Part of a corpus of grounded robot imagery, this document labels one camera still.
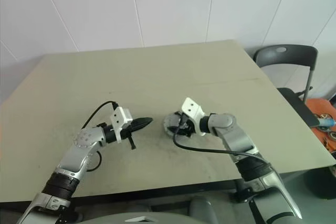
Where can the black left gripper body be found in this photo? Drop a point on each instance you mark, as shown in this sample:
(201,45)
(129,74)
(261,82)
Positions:
(127,131)

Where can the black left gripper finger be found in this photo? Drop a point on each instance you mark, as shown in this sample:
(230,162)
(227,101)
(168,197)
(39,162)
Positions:
(140,127)
(143,120)

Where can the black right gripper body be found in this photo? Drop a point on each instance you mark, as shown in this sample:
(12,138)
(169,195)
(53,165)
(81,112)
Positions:
(188,129)

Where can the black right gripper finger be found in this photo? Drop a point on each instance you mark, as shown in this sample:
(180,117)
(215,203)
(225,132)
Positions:
(175,129)
(179,113)

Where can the small grey finned disc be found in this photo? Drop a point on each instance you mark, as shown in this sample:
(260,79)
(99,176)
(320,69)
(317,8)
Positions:
(171,120)

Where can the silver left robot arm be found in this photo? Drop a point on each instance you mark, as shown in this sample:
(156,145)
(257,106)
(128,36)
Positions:
(76,161)

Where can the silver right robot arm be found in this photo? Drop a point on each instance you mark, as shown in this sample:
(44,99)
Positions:
(236,140)

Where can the grey rounded shape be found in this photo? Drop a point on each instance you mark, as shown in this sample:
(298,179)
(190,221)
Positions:
(203,211)

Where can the grey robot torso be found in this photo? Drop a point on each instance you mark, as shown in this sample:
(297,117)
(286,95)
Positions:
(147,216)

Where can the black folding chair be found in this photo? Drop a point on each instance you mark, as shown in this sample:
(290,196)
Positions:
(291,53)

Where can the orange box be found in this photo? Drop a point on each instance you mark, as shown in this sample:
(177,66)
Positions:
(316,106)

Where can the blue cylindrical tool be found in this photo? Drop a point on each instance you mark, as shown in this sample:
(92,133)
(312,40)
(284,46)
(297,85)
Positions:
(328,122)

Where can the round dark bearing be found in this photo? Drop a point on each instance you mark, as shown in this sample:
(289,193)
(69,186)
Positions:
(332,135)

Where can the black bin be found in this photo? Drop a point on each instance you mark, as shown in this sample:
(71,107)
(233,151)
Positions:
(321,183)

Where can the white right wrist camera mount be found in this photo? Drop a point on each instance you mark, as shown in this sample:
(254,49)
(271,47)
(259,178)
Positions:
(193,108)

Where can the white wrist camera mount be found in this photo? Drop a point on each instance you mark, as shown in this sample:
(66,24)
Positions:
(193,108)
(120,117)

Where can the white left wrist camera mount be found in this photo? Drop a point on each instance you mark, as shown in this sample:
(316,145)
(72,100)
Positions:
(120,117)

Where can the black table frame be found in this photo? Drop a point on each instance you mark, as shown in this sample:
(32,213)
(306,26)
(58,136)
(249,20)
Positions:
(241,191)

